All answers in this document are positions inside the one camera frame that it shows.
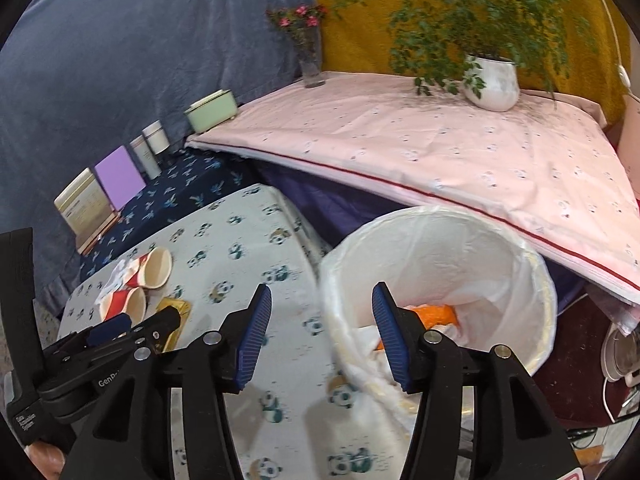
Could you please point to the purple notebook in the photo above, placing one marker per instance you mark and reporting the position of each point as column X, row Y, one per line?
column 119, row 178

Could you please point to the gold black cigarette box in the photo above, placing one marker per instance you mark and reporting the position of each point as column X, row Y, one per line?
column 177, row 321

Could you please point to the pink bed sheet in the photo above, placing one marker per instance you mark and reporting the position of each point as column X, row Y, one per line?
column 545, row 167

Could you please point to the blue grey blanket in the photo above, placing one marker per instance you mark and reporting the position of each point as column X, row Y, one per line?
column 80, row 78

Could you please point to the large orange plastic bag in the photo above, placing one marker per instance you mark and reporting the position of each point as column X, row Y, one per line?
column 436, row 316

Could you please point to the green tissue box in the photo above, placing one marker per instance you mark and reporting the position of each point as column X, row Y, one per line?
column 211, row 111

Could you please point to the red white paper cup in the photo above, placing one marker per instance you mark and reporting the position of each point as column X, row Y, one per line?
column 150, row 271
column 131, row 301

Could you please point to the yellow blanket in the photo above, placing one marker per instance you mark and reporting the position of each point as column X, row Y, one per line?
column 355, row 39

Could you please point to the white cosmetic tube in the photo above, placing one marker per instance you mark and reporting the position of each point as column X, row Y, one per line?
column 146, row 157

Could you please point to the potted green plant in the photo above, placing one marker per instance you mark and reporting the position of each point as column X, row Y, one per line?
column 441, row 43

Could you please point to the white tissue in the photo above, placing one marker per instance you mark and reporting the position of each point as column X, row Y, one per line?
column 369, row 339

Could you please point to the white appliance on floor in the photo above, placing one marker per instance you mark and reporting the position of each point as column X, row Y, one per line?
column 620, row 357

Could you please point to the white cosmetic jar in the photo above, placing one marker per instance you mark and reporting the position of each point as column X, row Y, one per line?
column 156, row 137

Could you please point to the open book on stand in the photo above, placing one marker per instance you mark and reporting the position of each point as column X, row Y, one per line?
column 86, row 209

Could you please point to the white receipt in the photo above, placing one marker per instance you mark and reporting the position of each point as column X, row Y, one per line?
column 117, row 280

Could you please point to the white lined trash bin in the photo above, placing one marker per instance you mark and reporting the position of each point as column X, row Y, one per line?
column 499, row 285

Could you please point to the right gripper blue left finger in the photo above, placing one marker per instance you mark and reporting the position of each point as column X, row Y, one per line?
column 254, row 324

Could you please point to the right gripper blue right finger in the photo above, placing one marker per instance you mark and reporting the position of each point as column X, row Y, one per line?
column 394, row 338

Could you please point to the person's left hand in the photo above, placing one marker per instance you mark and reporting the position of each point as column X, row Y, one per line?
column 48, row 459

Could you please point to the navy leaf print cloth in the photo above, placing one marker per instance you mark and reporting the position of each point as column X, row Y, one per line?
column 196, row 179

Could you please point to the glass vase with flowers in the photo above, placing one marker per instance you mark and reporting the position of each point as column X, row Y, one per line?
column 302, row 25

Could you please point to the panda print tablecloth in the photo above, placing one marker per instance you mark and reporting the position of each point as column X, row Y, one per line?
column 253, row 389

